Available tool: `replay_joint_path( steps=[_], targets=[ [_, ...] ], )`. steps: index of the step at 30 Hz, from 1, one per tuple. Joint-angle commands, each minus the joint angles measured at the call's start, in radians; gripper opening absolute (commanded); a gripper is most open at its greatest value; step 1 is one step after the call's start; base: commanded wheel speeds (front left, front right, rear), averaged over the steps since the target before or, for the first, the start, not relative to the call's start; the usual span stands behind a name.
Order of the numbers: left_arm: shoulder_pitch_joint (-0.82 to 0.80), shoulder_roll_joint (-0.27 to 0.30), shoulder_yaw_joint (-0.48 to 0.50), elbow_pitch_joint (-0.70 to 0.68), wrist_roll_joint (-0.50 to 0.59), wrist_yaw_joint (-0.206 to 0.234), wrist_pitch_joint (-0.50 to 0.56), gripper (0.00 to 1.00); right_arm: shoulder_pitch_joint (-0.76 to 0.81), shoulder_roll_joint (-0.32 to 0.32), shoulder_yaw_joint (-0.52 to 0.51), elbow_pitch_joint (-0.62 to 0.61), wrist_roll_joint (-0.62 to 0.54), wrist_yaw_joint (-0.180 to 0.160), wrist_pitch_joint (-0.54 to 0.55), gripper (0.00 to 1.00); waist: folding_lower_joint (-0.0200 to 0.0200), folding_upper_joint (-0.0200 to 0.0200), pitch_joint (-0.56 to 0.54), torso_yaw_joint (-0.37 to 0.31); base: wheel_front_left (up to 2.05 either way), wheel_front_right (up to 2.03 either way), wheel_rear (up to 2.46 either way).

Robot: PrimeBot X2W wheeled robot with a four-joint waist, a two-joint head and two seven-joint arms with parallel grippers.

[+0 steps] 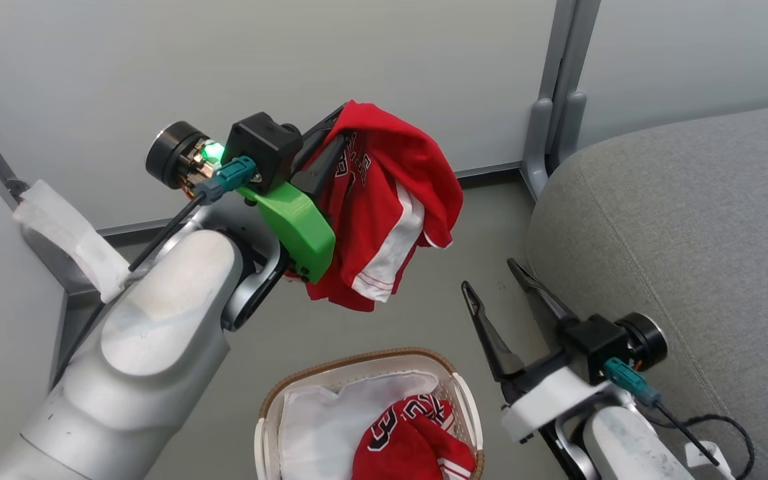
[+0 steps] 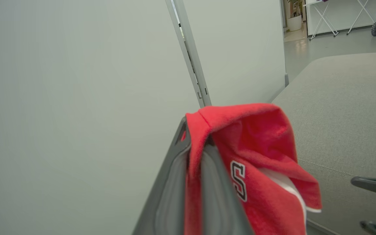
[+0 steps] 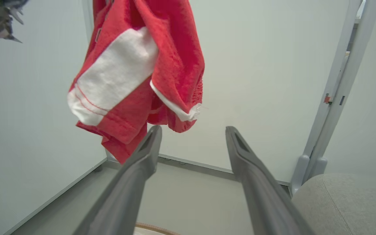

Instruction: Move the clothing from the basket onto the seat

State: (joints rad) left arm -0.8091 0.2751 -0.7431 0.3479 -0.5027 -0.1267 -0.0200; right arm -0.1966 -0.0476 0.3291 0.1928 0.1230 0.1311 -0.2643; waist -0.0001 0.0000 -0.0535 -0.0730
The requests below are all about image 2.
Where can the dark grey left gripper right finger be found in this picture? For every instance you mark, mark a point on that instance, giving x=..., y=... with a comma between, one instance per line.
x=217, y=202

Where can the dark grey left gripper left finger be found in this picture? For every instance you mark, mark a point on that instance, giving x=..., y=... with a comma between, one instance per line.
x=166, y=195

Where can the red sweatshirt with letter print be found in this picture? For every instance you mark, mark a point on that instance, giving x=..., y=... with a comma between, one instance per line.
x=266, y=147

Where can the grey partition foot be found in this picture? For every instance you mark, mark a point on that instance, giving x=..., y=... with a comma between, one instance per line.
x=286, y=80

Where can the white folding table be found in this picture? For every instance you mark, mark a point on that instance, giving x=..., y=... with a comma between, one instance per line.
x=321, y=19

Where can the white plant pot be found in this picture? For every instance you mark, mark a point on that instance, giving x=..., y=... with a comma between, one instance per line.
x=294, y=23

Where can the green potted plant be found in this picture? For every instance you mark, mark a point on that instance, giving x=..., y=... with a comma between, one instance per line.
x=295, y=7

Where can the silver partition frame post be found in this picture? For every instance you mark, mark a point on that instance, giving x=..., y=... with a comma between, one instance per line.
x=191, y=52

